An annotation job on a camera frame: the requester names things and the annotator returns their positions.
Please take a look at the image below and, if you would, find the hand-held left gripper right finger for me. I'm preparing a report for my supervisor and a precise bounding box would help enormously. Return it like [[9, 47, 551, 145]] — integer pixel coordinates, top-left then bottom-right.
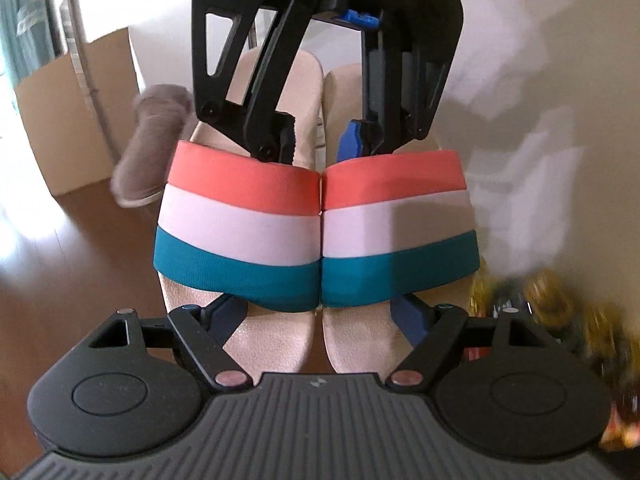
[[387, 294, 543, 391]]

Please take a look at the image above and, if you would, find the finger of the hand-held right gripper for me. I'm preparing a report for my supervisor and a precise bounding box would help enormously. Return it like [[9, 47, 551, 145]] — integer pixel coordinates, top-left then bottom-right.
[[337, 0, 464, 163], [191, 0, 323, 167]]

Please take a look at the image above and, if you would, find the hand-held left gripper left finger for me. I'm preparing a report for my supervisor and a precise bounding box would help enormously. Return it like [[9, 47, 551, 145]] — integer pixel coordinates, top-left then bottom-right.
[[87, 294, 251, 392]]

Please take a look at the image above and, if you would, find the striped slide sandal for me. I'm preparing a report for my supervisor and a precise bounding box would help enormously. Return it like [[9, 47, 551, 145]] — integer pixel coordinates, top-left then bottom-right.
[[319, 62, 482, 376], [156, 49, 326, 376]]

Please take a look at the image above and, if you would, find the grey plush ankle boot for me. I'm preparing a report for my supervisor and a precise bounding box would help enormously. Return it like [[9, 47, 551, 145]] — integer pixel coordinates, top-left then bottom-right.
[[110, 85, 196, 208]]

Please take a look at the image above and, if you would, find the metal corner rack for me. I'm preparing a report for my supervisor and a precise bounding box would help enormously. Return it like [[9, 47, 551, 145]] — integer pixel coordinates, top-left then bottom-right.
[[57, 0, 123, 171]]

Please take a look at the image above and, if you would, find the yellow oil bottle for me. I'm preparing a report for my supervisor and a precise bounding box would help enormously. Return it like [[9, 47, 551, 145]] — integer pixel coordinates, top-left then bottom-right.
[[522, 270, 577, 320]]

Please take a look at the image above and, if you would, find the cardboard box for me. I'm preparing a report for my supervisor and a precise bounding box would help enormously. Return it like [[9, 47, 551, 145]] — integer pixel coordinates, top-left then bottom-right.
[[14, 27, 138, 197]]

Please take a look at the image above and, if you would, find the teal curtain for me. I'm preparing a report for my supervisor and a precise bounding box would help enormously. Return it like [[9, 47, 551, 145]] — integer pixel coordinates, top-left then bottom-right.
[[0, 0, 68, 83]]

